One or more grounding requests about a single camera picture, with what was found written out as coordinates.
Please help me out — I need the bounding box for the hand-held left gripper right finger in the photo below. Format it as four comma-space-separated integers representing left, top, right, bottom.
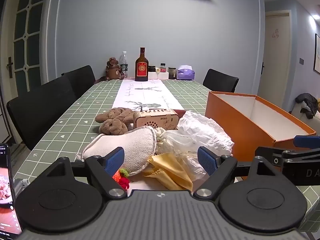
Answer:
192, 146, 278, 201

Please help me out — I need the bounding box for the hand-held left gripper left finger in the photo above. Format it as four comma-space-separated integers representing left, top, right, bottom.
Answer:
44, 146, 128, 199

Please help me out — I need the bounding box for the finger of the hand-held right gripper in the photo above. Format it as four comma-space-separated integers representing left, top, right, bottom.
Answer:
254, 146, 285, 167
293, 135, 320, 149

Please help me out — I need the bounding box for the beige terry mitt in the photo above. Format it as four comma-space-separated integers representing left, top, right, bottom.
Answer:
81, 126, 157, 176

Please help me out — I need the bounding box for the clear plastic bag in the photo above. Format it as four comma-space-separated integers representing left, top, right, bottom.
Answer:
160, 110, 234, 181

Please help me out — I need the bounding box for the yellow cloth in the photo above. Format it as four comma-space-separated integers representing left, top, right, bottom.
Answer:
143, 153, 194, 192

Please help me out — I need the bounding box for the orange cardboard box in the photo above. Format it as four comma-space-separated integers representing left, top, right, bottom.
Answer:
205, 91, 317, 156

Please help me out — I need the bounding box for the red crocheted strawberry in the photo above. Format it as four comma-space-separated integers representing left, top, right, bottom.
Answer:
112, 168, 131, 190

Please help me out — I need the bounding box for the brown plush towel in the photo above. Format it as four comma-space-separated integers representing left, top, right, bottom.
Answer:
95, 107, 137, 136

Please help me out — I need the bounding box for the dark jacket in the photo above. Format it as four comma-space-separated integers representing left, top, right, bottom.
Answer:
295, 93, 319, 119

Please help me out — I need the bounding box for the wooden radio box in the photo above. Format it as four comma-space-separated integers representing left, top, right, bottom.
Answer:
132, 106, 180, 132

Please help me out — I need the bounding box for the white printed table runner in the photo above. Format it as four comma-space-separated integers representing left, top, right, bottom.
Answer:
111, 78, 187, 112

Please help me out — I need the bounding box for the black chair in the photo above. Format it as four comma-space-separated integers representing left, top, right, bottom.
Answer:
203, 68, 239, 93
61, 65, 97, 99
6, 75, 78, 151

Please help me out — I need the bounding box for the cream room door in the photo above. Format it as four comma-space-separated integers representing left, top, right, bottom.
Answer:
257, 10, 292, 108

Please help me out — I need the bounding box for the framed picture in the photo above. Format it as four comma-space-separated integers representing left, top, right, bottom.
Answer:
313, 33, 320, 74

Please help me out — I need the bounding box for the purple tissue pack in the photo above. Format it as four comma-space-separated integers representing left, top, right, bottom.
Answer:
175, 65, 196, 81

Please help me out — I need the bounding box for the brown bear bottle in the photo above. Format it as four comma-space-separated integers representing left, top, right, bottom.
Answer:
105, 57, 125, 82

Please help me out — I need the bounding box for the brown liquor bottle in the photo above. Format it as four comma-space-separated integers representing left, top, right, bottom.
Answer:
135, 47, 149, 82

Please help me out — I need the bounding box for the white box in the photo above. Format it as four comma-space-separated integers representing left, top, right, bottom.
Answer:
148, 71, 169, 80

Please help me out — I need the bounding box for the clear water bottle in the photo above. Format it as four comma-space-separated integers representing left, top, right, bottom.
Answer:
120, 51, 129, 78

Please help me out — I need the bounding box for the metal phone clamp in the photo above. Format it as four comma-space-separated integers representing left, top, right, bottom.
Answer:
13, 178, 29, 197

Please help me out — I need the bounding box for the smartphone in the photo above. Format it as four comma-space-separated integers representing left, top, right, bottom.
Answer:
0, 143, 23, 236

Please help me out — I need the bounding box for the glass panel door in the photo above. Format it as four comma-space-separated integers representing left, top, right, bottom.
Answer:
9, 0, 54, 98

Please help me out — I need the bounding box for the dark door handle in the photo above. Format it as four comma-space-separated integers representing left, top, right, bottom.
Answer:
6, 57, 14, 79

